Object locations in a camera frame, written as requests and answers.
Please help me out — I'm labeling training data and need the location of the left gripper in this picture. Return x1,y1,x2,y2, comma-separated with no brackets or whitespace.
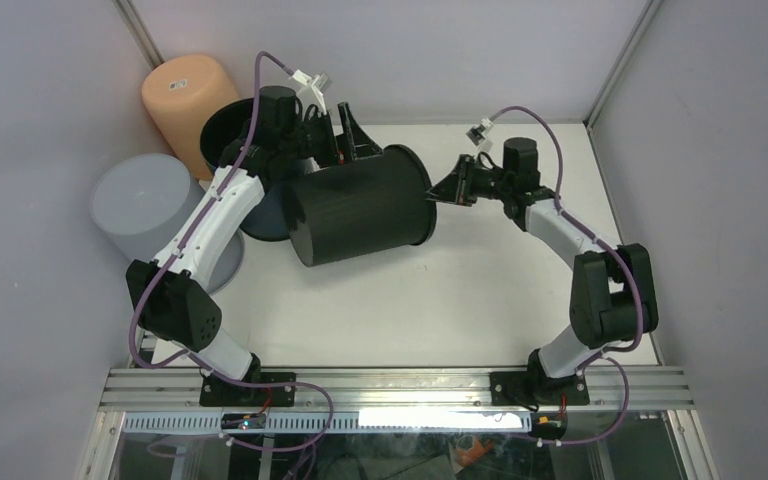
281,103,382,169

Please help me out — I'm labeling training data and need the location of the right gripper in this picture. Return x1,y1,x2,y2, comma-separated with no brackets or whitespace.
423,156,512,208

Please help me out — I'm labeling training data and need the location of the black ribbed bin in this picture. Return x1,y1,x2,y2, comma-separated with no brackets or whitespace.
281,144,437,267

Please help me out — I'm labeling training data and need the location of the dark blue bin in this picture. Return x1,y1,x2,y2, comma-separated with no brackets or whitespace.
200,98,314,242

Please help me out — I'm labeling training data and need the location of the orange capybara bin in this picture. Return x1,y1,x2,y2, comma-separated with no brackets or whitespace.
141,54,241,180

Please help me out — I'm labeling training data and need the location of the grey plastic bin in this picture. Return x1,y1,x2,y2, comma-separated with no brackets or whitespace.
89,153,246,295

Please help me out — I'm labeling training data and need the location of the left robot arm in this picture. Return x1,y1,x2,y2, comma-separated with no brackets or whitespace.
126,85,383,406

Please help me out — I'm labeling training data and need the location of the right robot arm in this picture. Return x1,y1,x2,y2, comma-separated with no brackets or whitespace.
427,137,659,405

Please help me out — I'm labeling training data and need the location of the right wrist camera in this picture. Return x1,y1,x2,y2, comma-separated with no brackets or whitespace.
466,117,494,150

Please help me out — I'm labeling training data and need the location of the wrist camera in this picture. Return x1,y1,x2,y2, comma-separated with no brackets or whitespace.
289,70,331,113
466,117,494,150

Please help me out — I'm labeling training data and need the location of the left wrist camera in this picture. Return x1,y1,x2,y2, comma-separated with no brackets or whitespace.
289,70,331,113

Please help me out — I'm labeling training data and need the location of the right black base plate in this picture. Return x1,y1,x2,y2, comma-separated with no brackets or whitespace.
489,370,590,407

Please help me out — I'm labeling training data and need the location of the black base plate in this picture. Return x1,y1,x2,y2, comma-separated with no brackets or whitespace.
489,370,590,407
199,371,297,407

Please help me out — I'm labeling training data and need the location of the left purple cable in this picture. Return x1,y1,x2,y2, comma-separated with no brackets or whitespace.
128,50,299,386

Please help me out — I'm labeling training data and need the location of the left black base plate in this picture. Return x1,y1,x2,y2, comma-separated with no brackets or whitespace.
199,371,297,407

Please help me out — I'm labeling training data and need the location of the white slotted cable duct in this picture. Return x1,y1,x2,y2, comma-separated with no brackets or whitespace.
123,407,532,435

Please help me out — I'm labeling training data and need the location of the aluminium mounting rail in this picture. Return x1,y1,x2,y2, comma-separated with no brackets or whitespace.
100,366,695,412

